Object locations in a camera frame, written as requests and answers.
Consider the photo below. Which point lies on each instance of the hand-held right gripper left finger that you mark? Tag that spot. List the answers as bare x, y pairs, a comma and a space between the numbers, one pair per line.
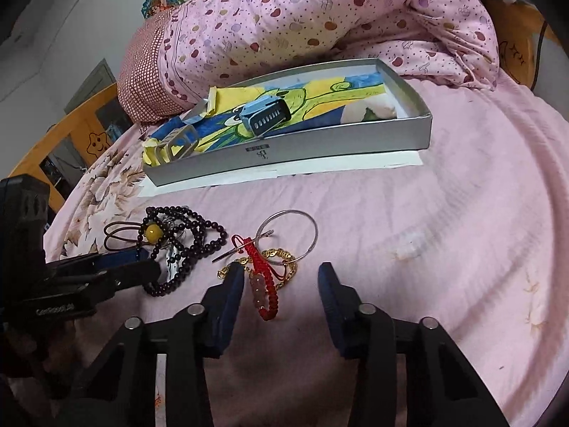
229, 302

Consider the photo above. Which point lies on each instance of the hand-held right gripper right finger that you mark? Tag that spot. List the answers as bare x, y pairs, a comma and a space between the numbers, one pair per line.
331, 307

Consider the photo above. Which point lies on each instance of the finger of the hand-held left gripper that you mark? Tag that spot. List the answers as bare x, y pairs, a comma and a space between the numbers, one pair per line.
138, 273
129, 255

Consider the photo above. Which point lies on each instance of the silver bangle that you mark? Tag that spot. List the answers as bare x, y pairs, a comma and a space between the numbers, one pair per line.
289, 211

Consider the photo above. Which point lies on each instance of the silver cardboard box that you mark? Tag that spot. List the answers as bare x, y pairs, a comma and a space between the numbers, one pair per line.
311, 155

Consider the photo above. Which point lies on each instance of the grey claw hair clip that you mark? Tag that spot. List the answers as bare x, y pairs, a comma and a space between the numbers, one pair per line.
182, 142

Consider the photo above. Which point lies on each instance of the pink floral bed sheet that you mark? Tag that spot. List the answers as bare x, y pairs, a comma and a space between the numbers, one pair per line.
444, 253

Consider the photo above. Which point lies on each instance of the grey door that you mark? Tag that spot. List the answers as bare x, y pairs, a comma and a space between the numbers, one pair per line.
91, 89

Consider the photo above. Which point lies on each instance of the colourful cartoon print cloth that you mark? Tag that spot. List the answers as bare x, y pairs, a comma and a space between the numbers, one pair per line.
222, 111

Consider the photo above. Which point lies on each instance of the blue plastic hair clip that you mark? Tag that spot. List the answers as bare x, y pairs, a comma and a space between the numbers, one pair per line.
266, 113

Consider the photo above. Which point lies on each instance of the pink dotted quilt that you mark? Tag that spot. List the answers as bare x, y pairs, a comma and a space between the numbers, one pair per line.
311, 22

